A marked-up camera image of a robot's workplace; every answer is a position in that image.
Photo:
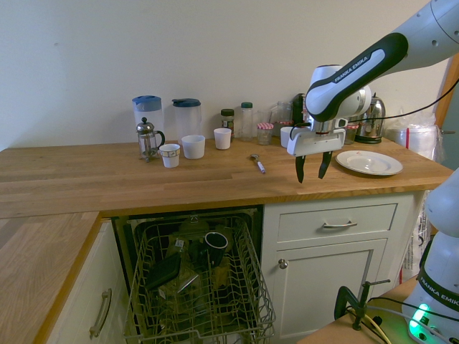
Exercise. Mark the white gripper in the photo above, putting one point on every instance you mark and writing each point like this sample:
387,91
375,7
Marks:
315,141

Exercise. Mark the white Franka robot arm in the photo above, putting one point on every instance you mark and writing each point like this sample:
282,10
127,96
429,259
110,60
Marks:
358,68

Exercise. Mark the built-in dishwasher body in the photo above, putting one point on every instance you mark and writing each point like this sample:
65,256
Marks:
122,243

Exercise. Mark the plain white cup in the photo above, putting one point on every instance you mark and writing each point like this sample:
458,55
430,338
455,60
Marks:
285,136

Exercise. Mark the glass jar red checkered lid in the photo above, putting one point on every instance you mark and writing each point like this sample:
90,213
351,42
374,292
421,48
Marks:
265,134
351,135

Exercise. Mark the white plate with gold rim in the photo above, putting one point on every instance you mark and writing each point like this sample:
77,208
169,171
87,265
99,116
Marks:
369,163

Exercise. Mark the clear glass storage jar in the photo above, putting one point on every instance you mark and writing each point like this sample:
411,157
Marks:
282,114

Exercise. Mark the black shaker bottle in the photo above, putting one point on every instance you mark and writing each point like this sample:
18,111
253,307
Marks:
297,107

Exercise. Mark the clear drinking glass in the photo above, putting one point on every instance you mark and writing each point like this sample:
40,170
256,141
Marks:
264,116

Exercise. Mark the stainless steel electric kettle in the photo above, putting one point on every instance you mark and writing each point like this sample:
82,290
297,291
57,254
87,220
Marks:
374,123

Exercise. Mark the white cabinet drawer front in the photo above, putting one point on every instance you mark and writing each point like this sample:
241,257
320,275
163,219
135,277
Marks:
373,218

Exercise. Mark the clear bottle with green lid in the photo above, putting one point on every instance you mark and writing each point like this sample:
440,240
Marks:
246,122

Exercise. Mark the white ribbed cup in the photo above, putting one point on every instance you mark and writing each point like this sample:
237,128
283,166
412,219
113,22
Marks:
222,139

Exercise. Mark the spice jar with dark lid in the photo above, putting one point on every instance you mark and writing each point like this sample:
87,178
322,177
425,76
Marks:
227,120

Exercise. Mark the round silver door knob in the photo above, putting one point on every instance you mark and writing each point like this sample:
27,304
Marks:
283,263

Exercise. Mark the clear plastic wrapped package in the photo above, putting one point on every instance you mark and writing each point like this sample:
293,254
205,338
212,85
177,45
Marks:
419,139

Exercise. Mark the wide white mug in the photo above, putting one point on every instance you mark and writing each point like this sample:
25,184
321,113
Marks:
193,147

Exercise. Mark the black mug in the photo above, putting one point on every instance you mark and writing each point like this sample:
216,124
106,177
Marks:
216,247

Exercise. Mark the white cabinet door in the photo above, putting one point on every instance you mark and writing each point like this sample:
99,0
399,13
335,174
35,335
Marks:
330,294

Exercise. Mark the printed plastic bag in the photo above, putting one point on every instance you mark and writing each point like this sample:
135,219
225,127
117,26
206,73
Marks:
412,251

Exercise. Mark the black C-clamp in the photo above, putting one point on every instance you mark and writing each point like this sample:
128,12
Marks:
342,297

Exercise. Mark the clear pitcher dark blue lid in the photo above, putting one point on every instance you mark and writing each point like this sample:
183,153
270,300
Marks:
186,118

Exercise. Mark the white cup with patterned band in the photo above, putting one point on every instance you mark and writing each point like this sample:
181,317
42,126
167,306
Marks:
169,156

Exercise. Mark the glass French press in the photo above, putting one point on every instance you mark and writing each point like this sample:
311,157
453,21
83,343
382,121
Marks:
147,139

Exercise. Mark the clear pitcher light blue lid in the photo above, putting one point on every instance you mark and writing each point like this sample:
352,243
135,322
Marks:
147,107

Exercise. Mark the black rectangular container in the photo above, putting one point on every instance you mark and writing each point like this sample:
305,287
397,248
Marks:
164,271

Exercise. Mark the white corner cabinet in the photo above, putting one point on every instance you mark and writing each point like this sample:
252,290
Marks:
82,272

